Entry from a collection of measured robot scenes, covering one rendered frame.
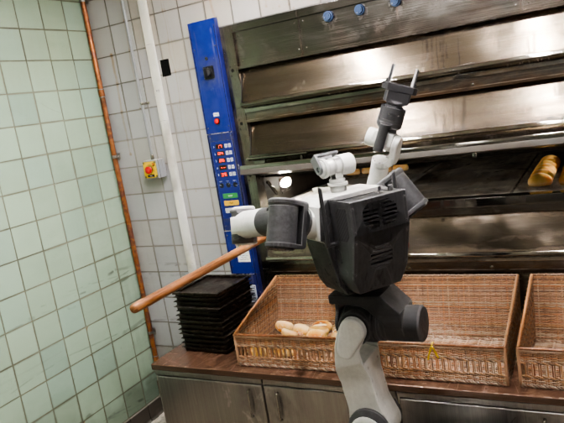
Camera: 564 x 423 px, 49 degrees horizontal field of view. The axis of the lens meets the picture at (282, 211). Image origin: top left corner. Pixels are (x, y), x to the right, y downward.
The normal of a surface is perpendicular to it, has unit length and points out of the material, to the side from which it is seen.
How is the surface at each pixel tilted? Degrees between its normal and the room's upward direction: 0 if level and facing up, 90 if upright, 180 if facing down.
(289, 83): 70
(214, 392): 90
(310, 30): 90
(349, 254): 90
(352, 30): 90
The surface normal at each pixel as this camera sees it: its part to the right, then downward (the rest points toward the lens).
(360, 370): -0.27, 0.60
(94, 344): 0.87, -0.05
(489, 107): -0.48, -0.12
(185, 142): -0.46, 0.22
